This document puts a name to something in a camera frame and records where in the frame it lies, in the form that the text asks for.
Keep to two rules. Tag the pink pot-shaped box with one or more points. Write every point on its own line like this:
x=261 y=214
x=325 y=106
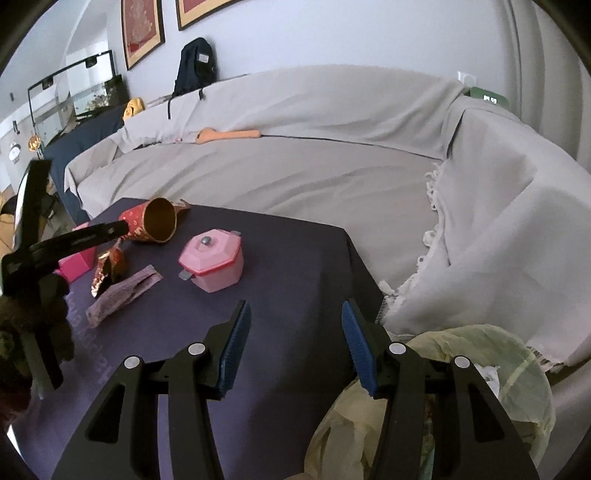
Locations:
x=212 y=263

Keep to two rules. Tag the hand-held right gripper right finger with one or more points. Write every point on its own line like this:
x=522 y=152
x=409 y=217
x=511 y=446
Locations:
x=360 y=350

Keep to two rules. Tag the green digital clock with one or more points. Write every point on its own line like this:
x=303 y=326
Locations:
x=490 y=98

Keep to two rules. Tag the navy cloth covered cabinet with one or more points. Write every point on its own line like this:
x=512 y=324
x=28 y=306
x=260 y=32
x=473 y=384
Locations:
x=83 y=138

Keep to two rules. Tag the white fringed blanket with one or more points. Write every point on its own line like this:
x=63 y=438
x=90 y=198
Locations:
x=508 y=207

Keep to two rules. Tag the orange hanging wall ornament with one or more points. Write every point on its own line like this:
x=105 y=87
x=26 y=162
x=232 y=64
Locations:
x=34 y=143

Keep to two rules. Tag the framed red figure artwork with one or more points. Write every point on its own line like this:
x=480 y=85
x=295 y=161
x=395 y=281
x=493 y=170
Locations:
x=143 y=32

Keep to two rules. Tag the yellow plush toy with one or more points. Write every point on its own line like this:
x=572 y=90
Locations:
x=134 y=108

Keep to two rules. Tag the red paper cup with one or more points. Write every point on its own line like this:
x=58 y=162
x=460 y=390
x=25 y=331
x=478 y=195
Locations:
x=138 y=221

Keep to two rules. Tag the red gold foil wrapper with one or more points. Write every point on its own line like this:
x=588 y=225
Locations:
x=111 y=267

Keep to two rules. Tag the white wall socket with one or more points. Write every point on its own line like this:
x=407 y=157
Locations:
x=465 y=77

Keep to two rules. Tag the white pleated curtain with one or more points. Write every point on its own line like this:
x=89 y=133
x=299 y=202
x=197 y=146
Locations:
x=554 y=69

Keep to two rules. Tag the long mauve wrapper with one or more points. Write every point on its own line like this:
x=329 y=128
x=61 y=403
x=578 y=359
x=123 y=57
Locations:
x=122 y=295

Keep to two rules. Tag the yellow bean bag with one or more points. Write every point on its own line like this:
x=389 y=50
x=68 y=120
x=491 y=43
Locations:
x=5 y=221

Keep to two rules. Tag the purple tablecloth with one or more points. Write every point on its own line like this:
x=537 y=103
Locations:
x=286 y=286

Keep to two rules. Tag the black backpack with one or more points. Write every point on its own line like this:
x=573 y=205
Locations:
x=196 y=64

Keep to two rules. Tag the bin with yellow bag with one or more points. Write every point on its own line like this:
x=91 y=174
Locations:
x=521 y=369

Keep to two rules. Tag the white round wall ornament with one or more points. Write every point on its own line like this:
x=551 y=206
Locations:
x=16 y=151

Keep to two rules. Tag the person's left forearm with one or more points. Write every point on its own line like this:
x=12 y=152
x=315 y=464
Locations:
x=14 y=346

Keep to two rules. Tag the framed red calligraphy artwork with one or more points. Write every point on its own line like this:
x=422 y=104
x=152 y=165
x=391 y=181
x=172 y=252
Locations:
x=198 y=11

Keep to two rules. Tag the pink toy toaster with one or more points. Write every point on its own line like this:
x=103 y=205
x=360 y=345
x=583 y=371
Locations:
x=76 y=267

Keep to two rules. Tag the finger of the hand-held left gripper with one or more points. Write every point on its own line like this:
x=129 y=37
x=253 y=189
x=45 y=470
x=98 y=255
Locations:
x=92 y=235
x=34 y=194

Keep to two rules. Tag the grey covered sofa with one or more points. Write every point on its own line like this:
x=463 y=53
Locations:
x=300 y=175

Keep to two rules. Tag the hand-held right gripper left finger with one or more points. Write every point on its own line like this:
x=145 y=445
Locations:
x=235 y=346

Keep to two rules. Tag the glass fish tank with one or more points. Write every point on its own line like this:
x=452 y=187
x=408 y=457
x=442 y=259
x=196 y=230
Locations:
x=92 y=92

